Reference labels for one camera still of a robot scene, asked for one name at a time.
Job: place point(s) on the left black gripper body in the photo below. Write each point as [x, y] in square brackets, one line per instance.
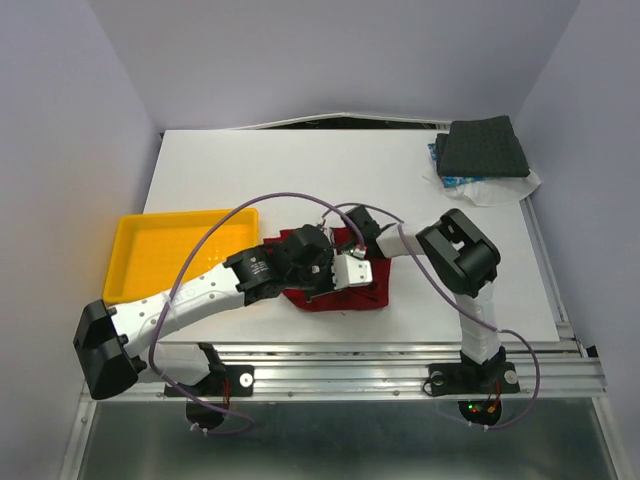
[317, 280]

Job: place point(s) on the red skirt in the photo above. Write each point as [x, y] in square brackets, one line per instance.
[375, 285]

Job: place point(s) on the dark grey dotted skirt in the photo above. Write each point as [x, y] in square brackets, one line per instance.
[483, 148]

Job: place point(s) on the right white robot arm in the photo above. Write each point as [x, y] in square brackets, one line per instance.
[465, 262]

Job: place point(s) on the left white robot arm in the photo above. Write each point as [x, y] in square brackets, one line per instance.
[117, 346]

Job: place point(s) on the blue floral skirt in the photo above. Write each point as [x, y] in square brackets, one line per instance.
[448, 181]

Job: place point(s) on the yellow plastic tray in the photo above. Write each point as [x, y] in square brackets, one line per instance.
[150, 249]

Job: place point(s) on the white paper sheet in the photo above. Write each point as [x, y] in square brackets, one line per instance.
[487, 193]

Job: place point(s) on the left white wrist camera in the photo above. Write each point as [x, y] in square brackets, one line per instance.
[350, 272]

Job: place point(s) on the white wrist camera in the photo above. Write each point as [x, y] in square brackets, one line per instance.
[327, 230]
[350, 272]

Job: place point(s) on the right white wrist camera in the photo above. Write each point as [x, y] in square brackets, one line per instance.
[327, 230]

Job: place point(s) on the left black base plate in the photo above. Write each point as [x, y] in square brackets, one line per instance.
[209, 408]

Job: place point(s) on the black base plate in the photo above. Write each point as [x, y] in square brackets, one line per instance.
[482, 388]
[209, 408]

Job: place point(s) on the aluminium mounting rail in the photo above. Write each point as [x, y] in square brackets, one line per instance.
[378, 371]

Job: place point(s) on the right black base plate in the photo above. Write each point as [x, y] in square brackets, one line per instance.
[482, 388]

